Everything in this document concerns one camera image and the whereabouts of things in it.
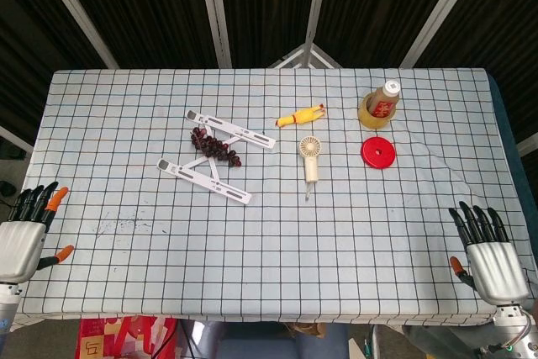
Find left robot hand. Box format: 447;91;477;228
0;181;76;285

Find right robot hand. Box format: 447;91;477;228
447;201;530;306

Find cream handheld mini fan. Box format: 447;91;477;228
298;135;322;203

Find red patterned bag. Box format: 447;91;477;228
79;314;179;359

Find red round disc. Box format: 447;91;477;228
361;136;398;170

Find yellow tape roll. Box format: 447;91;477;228
357;90;398;130

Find brown bottle with red label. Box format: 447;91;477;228
371;80;402;122

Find dark red grape bunch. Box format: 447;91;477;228
189;126;243;167

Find white folding laptop stand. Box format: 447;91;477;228
156;108;277;205

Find checkered blue tablecloth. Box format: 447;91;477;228
8;66;529;328

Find yellow rubber chicken toy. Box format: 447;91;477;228
275;103;327;129

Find white metal frame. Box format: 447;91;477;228
266;42;344;70

